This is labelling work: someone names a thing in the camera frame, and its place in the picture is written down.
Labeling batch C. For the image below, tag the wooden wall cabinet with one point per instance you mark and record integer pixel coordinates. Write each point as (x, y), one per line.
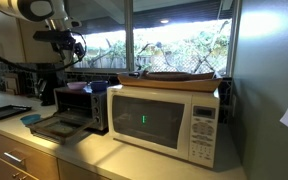
(4, 43)

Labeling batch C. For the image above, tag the white microwave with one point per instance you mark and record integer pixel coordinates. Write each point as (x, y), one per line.
(157, 123)

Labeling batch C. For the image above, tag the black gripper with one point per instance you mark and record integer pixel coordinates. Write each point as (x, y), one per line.
(64, 45)

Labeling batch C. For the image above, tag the black coffee maker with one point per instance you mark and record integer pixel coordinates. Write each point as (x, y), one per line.
(49, 86)

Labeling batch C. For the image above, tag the window frame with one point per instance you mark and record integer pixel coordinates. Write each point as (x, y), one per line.
(129, 36)

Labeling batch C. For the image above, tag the wooden base cabinet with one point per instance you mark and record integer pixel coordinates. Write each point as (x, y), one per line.
(27, 160)

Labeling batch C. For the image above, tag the dark wooden dish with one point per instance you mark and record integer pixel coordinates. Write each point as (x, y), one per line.
(174, 76)

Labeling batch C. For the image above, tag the small teal bowl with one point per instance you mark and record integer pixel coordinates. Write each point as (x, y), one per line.
(30, 118)

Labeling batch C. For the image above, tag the purple plastic bowl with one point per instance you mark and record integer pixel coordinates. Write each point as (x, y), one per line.
(76, 85)

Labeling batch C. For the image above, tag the black baking tray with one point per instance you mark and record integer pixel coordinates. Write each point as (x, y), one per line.
(4, 111)

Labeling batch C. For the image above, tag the wooden cutting board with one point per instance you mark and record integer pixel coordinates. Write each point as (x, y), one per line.
(12, 85)

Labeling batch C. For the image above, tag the silver toaster oven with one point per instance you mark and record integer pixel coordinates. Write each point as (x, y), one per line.
(84, 106)

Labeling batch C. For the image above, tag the blue plastic bowl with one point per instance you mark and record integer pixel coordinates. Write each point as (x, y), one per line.
(99, 86)

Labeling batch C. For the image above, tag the light wooden tray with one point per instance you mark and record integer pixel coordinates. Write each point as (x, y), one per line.
(184, 86)

